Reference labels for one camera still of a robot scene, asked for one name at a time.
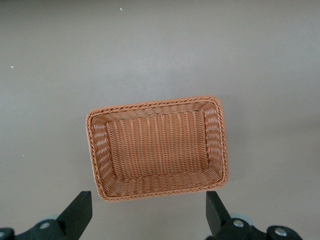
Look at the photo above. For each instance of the brown wicker basket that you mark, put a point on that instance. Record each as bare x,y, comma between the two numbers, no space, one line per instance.
160,150

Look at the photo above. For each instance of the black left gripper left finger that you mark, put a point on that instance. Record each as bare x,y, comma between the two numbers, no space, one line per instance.
70,220

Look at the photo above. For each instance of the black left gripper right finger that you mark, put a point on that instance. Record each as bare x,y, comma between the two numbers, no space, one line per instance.
220,220

